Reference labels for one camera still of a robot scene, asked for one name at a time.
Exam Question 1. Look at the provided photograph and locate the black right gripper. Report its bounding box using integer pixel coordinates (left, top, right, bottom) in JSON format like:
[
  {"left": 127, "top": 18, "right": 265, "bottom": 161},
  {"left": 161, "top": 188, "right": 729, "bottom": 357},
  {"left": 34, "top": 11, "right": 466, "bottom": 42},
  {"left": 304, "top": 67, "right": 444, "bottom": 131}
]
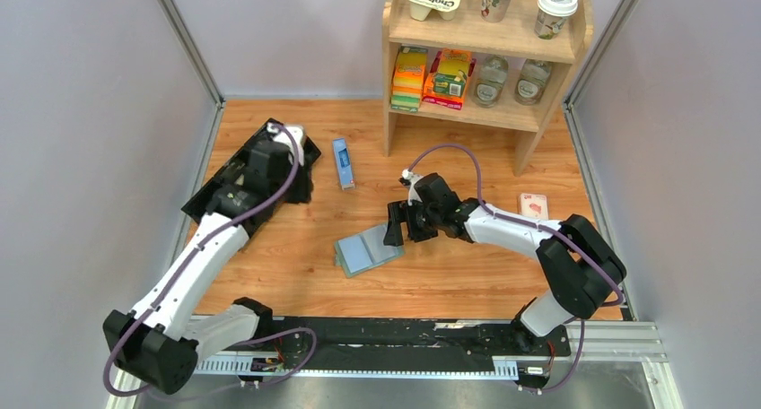
[{"left": 383, "top": 198, "right": 442, "bottom": 247}]

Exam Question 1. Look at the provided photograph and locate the teal card holder wallet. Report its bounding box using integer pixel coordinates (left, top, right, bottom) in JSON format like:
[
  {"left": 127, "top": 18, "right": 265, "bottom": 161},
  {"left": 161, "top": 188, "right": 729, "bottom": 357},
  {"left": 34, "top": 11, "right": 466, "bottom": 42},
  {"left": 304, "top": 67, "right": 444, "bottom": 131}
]
[{"left": 334, "top": 224, "right": 405, "bottom": 278}]

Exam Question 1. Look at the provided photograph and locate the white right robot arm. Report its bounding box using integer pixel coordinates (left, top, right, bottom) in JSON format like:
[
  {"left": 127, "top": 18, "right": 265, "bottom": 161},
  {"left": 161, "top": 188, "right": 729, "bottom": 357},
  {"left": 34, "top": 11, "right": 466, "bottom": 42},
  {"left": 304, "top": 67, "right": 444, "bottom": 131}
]
[{"left": 383, "top": 172, "right": 627, "bottom": 354}]

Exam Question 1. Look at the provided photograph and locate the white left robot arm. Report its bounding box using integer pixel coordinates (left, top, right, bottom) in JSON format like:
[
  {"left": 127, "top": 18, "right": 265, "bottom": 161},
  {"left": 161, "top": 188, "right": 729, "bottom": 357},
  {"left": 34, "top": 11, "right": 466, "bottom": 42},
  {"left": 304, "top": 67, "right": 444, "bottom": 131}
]
[{"left": 102, "top": 126, "right": 320, "bottom": 395}]

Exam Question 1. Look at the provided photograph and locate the blue slim box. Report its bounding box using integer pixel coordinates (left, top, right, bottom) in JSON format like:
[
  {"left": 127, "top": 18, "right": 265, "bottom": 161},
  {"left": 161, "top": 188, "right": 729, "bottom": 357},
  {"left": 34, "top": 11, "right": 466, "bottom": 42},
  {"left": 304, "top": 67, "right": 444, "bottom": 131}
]
[{"left": 332, "top": 138, "right": 355, "bottom": 190}]

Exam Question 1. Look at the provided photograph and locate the black compartment tray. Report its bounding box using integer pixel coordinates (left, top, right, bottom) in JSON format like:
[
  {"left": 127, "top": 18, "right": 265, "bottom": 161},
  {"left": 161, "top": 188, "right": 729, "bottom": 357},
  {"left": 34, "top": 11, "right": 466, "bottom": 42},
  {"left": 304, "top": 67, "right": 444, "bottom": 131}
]
[{"left": 181, "top": 118, "right": 322, "bottom": 236}]

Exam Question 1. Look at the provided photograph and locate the white Kamenoko sponge pack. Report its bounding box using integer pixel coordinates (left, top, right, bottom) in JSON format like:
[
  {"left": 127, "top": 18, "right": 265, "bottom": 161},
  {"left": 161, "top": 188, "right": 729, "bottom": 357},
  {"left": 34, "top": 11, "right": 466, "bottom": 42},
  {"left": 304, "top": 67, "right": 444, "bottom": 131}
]
[{"left": 519, "top": 193, "right": 549, "bottom": 220}]

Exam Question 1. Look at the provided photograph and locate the orange pink sponge pack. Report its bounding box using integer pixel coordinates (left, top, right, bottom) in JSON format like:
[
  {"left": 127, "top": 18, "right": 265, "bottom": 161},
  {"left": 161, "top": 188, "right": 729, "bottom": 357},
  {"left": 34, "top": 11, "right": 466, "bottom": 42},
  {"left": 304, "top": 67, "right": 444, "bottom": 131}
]
[{"left": 423, "top": 48, "right": 475, "bottom": 110}]

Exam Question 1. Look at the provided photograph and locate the green sponge pack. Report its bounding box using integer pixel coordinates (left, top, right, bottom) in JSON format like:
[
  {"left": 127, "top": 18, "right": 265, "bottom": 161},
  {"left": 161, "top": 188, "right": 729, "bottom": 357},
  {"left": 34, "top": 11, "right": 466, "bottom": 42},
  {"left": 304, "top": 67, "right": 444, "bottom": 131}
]
[{"left": 390, "top": 46, "right": 428, "bottom": 112}]

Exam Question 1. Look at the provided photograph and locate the wooden shelf unit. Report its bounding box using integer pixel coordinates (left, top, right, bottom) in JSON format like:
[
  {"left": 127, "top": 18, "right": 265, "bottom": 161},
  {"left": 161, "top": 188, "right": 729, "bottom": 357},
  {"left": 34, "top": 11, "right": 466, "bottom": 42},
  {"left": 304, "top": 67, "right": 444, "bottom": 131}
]
[{"left": 382, "top": 0, "right": 594, "bottom": 176}]

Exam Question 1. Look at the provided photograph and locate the glass jar left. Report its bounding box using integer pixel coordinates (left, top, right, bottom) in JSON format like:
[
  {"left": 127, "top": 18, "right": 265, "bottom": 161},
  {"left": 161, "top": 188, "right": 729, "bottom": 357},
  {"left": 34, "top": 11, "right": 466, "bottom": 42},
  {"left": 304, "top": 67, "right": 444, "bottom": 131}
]
[{"left": 473, "top": 55, "right": 509, "bottom": 108}]

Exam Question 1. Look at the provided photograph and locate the glass jar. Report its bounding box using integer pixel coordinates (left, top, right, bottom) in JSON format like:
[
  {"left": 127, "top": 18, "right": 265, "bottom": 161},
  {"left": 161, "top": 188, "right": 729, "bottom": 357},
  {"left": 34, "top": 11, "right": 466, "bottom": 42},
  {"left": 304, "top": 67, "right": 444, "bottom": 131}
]
[
  {"left": 473, "top": 55, "right": 509, "bottom": 108},
  {"left": 514, "top": 58, "right": 554, "bottom": 106}
]

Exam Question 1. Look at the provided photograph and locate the glass jar right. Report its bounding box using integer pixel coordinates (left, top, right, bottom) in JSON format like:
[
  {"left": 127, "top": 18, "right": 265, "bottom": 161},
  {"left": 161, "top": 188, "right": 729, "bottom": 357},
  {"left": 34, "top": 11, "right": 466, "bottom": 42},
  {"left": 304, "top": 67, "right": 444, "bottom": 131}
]
[{"left": 514, "top": 58, "right": 554, "bottom": 106}]

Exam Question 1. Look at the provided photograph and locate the paper coffee cup right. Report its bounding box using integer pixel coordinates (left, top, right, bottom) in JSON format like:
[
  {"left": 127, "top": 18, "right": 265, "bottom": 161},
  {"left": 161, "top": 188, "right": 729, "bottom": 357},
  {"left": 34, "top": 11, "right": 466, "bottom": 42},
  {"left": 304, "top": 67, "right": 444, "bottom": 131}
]
[{"left": 534, "top": 0, "right": 579, "bottom": 39}]

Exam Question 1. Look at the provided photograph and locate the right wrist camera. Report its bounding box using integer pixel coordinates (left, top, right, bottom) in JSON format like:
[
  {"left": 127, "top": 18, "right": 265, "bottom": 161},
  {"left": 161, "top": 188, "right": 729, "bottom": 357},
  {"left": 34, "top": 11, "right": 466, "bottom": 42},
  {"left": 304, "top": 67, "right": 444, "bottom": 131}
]
[{"left": 400, "top": 169, "right": 423, "bottom": 205}]

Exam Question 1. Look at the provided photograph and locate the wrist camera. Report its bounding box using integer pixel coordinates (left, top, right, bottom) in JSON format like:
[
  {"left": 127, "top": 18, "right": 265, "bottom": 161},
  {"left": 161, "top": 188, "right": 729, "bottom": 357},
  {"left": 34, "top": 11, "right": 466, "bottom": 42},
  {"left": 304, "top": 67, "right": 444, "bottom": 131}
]
[
  {"left": 400, "top": 169, "right": 423, "bottom": 205},
  {"left": 266, "top": 122, "right": 307, "bottom": 167}
]

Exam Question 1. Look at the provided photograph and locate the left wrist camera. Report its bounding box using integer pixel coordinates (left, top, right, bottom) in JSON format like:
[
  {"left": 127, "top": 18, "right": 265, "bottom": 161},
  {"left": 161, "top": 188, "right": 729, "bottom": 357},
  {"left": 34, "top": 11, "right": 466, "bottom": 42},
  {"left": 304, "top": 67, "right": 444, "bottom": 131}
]
[{"left": 266, "top": 122, "right": 307, "bottom": 167}]

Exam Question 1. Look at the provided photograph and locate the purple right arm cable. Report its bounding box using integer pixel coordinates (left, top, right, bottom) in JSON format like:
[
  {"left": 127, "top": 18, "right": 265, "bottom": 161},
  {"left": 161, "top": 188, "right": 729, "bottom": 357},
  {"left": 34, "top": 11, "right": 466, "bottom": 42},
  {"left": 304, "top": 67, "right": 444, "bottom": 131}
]
[{"left": 405, "top": 144, "right": 625, "bottom": 395}]

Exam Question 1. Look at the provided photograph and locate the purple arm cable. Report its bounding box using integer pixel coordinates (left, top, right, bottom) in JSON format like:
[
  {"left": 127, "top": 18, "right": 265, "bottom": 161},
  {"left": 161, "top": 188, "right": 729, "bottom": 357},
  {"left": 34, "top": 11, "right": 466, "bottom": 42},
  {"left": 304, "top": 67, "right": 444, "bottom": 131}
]
[
  {"left": 101, "top": 122, "right": 319, "bottom": 398},
  {"left": 405, "top": 144, "right": 625, "bottom": 395}
]

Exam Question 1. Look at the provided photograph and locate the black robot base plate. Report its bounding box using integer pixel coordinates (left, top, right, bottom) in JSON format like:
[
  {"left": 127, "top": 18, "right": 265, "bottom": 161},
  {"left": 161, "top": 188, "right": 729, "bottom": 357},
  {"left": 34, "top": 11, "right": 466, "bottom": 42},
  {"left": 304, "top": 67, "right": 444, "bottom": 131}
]
[{"left": 254, "top": 317, "right": 571, "bottom": 373}]

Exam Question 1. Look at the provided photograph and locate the aluminium frame rail right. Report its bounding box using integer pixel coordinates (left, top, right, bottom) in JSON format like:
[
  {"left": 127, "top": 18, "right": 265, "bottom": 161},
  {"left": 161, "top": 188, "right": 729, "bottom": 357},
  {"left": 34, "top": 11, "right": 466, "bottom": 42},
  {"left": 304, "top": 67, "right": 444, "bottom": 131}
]
[{"left": 564, "top": 0, "right": 651, "bottom": 320}]

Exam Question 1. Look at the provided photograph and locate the aluminium frame rail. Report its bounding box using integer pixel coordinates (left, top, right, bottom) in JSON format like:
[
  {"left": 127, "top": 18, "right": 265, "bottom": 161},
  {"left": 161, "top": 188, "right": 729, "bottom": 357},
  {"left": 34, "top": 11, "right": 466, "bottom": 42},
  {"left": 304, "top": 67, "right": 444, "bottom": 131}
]
[
  {"left": 564, "top": 0, "right": 651, "bottom": 320},
  {"left": 146, "top": 0, "right": 226, "bottom": 316}
]

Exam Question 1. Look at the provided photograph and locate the aluminium frame rail left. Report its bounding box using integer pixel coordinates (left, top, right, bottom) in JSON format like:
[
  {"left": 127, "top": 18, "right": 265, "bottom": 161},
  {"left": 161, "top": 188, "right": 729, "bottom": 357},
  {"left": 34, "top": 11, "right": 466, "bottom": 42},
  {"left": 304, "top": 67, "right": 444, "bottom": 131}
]
[{"left": 146, "top": 0, "right": 226, "bottom": 316}]

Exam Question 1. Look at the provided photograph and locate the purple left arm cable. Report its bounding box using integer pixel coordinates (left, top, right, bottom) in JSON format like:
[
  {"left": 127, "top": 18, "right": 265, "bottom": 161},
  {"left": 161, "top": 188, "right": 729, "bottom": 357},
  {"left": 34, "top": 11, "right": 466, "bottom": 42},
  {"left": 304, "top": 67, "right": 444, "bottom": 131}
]
[{"left": 101, "top": 122, "right": 319, "bottom": 398}]

